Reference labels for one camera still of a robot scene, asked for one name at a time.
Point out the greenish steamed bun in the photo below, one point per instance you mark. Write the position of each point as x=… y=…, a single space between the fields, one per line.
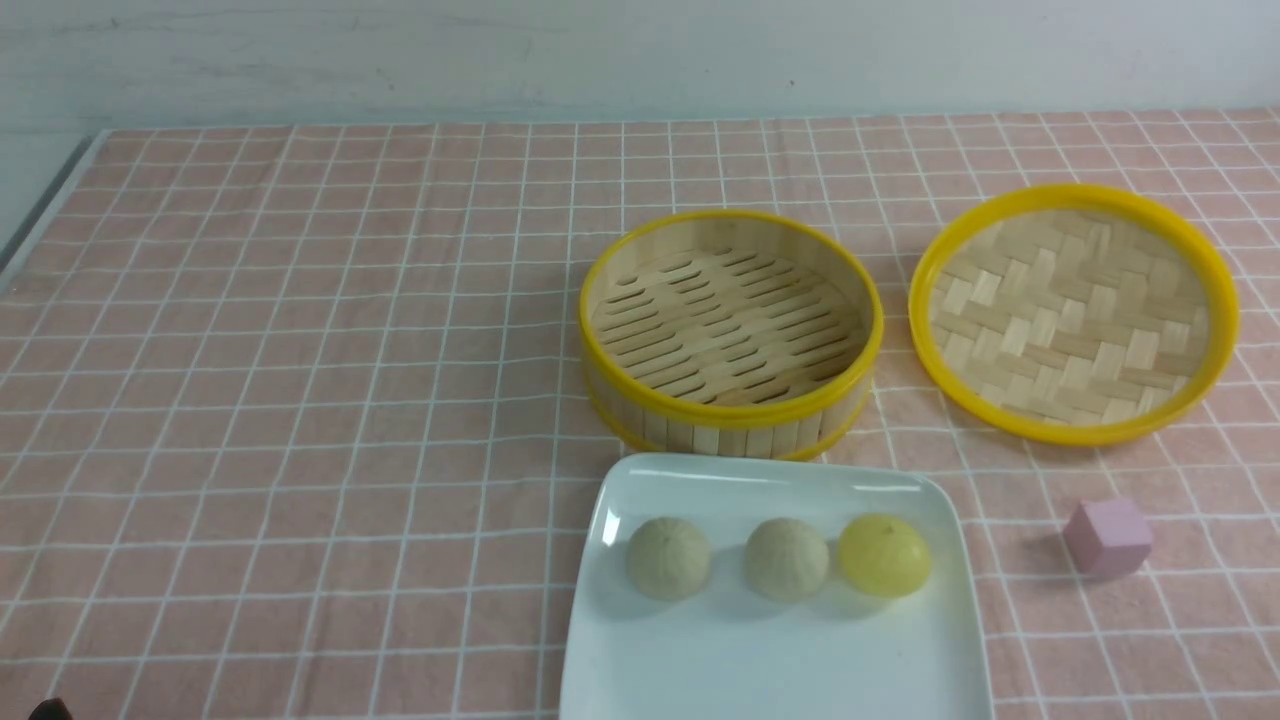
x=669 y=559

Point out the cream steamed bun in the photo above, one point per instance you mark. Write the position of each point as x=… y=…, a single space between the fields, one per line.
x=786 y=560

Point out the yellow steamed bun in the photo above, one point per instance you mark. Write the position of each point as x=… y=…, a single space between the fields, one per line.
x=884 y=556

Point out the white square plate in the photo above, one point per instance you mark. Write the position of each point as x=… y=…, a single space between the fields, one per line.
x=727 y=653

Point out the yellow rimmed bamboo steamer basket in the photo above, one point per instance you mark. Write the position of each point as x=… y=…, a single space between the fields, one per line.
x=729 y=333

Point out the pink checkered tablecloth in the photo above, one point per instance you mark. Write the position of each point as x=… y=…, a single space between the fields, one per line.
x=294 y=426

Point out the yellow rimmed woven steamer lid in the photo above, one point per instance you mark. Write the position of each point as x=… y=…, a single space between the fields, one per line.
x=1074 y=314

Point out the pink cube block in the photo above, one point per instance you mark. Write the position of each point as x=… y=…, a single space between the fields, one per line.
x=1108 y=538

